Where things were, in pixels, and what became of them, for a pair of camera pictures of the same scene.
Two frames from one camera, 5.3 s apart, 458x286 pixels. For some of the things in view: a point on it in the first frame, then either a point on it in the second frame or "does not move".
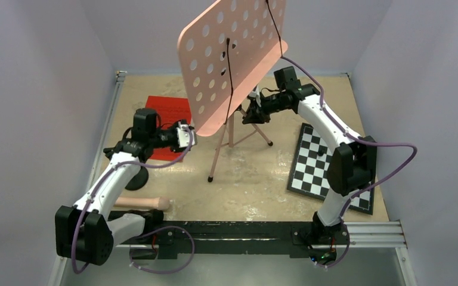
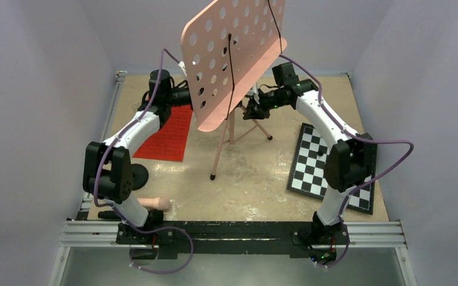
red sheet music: x=170 y=110 does not move
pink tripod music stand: x=219 y=52 does not move
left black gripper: x=176 y=149 → x=189 y=95
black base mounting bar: x=300 y=239 does not move
